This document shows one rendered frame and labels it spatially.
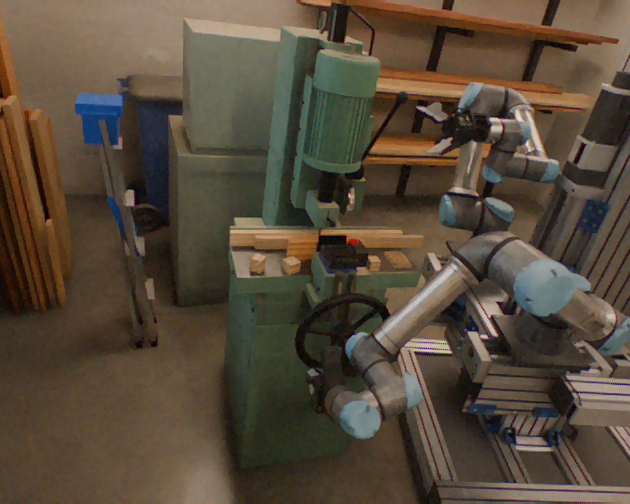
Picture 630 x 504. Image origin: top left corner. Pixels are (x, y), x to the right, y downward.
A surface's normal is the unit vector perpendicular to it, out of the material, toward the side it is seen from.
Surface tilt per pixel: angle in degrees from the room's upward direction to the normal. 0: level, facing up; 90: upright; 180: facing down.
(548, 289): 86
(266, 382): 90
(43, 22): 90
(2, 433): 0
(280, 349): 90
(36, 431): 0
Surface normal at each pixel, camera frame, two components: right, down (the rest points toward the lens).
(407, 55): 0.31, 0.52
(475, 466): 0.14, -0.86
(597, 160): 0.06, 0.51
